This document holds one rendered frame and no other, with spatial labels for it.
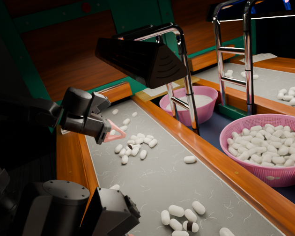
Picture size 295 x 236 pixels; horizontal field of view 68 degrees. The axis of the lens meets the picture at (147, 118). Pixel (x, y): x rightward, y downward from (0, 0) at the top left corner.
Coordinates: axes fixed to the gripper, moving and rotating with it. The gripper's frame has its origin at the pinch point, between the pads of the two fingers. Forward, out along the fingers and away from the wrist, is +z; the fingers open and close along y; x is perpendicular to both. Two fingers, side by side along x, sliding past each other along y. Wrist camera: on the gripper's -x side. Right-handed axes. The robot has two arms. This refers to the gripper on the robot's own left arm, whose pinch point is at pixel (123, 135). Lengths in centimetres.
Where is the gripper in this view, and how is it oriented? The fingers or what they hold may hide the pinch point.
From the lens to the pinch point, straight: 74.3
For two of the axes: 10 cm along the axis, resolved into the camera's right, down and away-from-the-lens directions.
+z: 8.5, 2.7, 4.6
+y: -3.6, -3.4, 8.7
